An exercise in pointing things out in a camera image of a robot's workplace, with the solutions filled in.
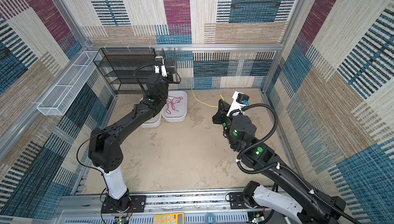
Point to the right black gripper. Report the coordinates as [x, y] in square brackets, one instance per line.
[221, 114]

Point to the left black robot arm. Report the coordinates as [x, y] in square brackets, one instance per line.
[104, 148]

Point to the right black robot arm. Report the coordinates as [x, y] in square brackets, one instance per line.
[305, 204]

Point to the blue tape roll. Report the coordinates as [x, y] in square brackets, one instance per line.
[210, 219]

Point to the yellow calculator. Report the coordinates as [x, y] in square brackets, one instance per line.
[169, 218]

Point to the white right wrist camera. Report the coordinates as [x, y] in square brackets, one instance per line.
[240, 101]

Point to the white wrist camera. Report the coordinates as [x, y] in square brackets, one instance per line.
[160, 68]
[240, 101]

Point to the white tray with red cable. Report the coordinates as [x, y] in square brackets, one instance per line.
[175, 109]

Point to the white tray with yellow cables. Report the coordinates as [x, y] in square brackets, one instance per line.
[153, 122]

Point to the aluminium horizontal back rail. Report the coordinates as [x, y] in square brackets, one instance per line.
[195, 47]

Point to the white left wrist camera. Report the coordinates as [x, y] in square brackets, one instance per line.
[160, 68]

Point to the black wire mesh shelf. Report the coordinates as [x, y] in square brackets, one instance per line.
[117, 65]

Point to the aluminium corner post right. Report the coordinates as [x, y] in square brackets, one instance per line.
[289, 31]

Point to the aluminium corner post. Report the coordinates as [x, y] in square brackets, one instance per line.
[71, 22]
[289, 31]

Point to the white wire mesh basket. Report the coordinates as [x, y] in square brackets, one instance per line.
[64, 92]

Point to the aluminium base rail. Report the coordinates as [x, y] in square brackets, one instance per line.
[227, 205]

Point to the aluminium corner post left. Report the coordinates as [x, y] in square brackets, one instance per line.
[71, 22]

